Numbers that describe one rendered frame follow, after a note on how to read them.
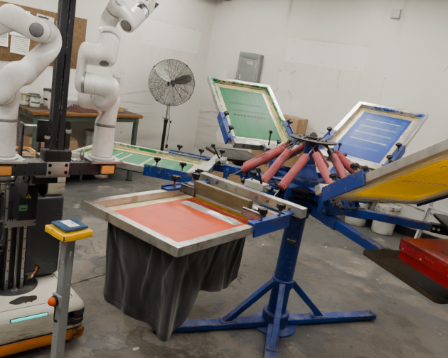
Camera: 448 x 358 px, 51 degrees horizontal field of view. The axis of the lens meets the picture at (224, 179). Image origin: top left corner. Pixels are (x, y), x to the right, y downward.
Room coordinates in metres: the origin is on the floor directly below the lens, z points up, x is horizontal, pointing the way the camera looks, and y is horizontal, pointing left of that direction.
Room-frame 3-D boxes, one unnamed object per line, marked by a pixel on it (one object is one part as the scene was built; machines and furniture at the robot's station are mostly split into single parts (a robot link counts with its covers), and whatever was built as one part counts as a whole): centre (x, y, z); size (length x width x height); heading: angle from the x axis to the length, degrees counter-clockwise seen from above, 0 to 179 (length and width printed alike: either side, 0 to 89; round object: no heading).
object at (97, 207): (2.06, 0.12, 0.97); 0.79 x 0.58 x 0.04; 144
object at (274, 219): (2.09, -0.24, 0.98); 0.30 x 0.05 x 0.07; 144
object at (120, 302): (1.83, 0.30, 0.74); 0.45 x 0.03 x 0.43; 54
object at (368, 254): (2.30, -0.77, 0.91); 1.34 x 0.40 x 0.08; 24
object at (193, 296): (1.90, -0.01, 0.74); 0.46 x 0.04 x 0.42; 144
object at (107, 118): (2.15, 0.60, 1.37); 0.13 x 0.10 x 0.16; 100
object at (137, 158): (3.01, 0.39, 1.05); 1.08 x 0.61 x 0.23; 84
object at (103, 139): (2.16, 0.60, 1.21); 0.16 x 0.13 x 0.15; 42
